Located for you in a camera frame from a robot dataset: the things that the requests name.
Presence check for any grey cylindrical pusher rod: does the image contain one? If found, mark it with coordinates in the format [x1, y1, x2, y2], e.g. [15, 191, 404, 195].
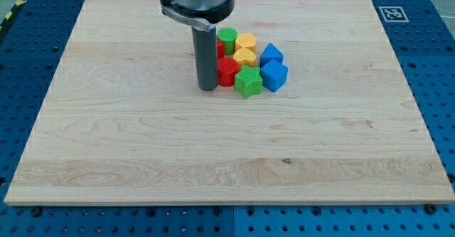
[191, 27, 218, 91]

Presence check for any green circle block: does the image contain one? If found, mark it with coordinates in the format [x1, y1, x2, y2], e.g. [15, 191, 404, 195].
[217, 27, 237, 56]

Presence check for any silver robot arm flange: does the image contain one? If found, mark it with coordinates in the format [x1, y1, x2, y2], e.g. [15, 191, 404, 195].
[160, 0, 235, 32]

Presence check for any red circle block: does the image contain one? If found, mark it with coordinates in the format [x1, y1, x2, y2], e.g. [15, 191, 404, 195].
[218, 57, 237, 87]

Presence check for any yellow hexagon block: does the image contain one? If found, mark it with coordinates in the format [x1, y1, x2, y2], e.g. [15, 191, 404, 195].
[235, 33, 257, 53]

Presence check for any green star block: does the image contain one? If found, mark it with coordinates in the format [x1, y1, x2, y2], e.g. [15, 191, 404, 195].
[234, 65, 262, 98]

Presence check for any yellow heart block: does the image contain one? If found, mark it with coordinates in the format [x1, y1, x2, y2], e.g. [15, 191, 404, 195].
[232, 48, 257, 72]

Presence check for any blue cube block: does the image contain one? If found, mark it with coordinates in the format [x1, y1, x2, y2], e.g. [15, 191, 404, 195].
[260, 59, 289, 93]

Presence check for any red block behind rod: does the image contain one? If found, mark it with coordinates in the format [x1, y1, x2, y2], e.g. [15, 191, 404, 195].
[216, 39, 225, 60]

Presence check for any blue pentagon block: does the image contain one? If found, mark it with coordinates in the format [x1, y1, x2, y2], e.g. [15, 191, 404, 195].
[259, 43, 284, 68]

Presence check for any wooden board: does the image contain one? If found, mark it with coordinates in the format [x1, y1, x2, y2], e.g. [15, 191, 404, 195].
[5, 0, 454, 206]

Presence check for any white fiducial marker tag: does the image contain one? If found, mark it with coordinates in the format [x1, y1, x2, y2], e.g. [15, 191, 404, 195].
[379, 6, 409, 23]

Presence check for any yellow black hazard tape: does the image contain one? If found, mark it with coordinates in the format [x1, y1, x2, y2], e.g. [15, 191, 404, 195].
[1, 0, 26, 31]

